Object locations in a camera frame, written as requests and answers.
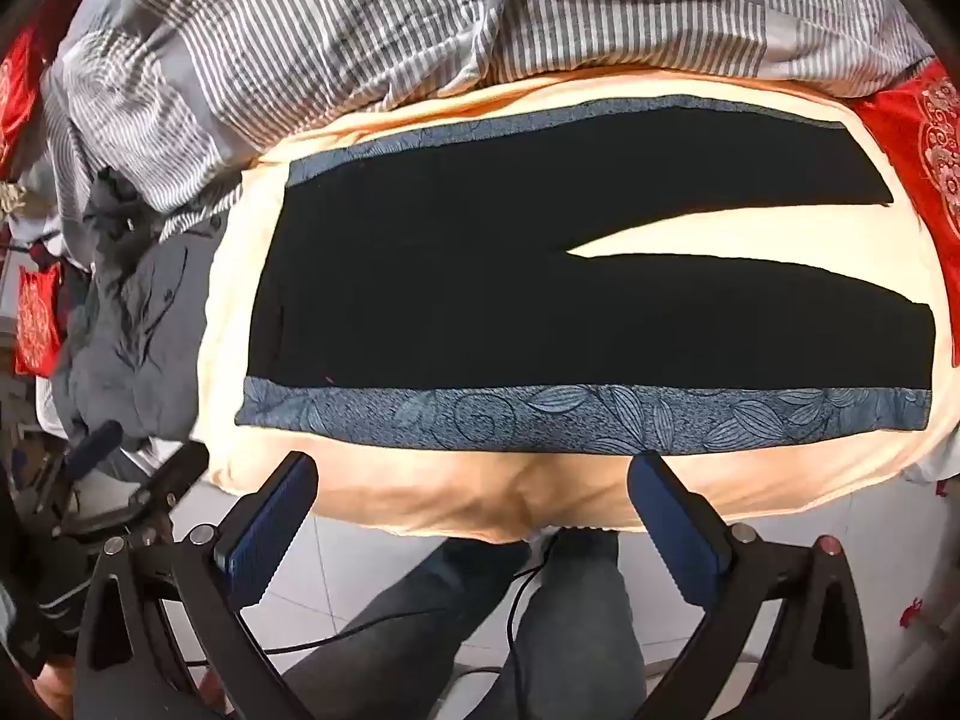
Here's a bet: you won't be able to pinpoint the person's leg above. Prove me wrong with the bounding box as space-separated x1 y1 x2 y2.
491 531 647 720
283 538 542 720

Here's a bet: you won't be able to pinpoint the grey crumpled garment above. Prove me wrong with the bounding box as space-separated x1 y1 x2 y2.
51 217 230 452

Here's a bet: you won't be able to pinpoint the black cable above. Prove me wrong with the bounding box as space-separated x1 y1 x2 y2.
187 531 562 685

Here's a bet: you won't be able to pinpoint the person's right leg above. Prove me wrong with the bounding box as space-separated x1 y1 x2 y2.
491 531 647 720

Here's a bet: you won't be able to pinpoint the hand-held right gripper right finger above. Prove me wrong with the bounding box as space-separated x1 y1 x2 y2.
628 452 872 720

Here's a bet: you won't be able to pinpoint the red embroidered cloth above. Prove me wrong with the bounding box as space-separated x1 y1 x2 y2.
0 28 40 170
13 265 65 377

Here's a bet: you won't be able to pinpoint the person's left leg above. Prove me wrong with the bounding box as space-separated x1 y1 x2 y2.
283 538 542 720

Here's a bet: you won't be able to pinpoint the person's left hand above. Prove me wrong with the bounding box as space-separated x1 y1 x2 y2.
33 661 77 720

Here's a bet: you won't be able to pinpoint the red embroidered pillow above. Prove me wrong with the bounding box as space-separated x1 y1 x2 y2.
851 60 960 361

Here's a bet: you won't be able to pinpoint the black pants with blue stripes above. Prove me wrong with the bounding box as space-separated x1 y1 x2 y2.
235 94 937 455

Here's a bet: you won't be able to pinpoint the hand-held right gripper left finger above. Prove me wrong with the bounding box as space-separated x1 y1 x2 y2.
75 452 321 720

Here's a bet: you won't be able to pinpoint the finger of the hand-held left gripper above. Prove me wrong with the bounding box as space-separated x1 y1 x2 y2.
63 421 125 480

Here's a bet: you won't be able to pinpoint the grey striped quilt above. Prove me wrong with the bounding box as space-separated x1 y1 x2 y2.
41 0 940 242

